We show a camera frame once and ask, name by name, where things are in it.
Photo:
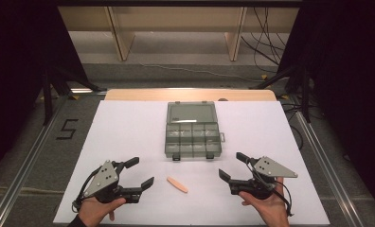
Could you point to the black curtain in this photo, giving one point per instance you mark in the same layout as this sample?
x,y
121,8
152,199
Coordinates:
x,y
18,63
349,78

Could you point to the person's right hand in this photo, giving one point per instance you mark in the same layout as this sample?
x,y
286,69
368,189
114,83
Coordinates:
x,y
269,209

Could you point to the black metal stand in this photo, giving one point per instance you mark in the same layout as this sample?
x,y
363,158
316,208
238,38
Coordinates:
x,y
305,94
46,94

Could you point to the light wooden shelf unit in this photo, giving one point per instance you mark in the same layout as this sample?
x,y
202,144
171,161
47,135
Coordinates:
x,y
123,44

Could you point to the white table cover sheet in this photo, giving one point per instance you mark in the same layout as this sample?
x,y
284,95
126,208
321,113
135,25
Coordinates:
x,y
132,132

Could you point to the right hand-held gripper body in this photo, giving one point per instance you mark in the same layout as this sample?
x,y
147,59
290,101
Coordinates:
x,y
271,170

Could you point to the peach flat stick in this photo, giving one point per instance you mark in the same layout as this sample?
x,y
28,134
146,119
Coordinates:
x,y
177,184

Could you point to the clear plastic compartment box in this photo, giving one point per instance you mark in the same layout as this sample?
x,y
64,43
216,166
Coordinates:
x,y
192,130

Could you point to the person's left hand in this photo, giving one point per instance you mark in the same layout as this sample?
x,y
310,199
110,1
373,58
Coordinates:
x,y
94,210

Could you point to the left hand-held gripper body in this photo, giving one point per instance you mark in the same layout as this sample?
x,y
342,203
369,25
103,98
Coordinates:
x,y
104,180

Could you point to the aluminium floor rail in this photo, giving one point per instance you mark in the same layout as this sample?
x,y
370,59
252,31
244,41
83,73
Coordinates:
x,y
27,164
327,164

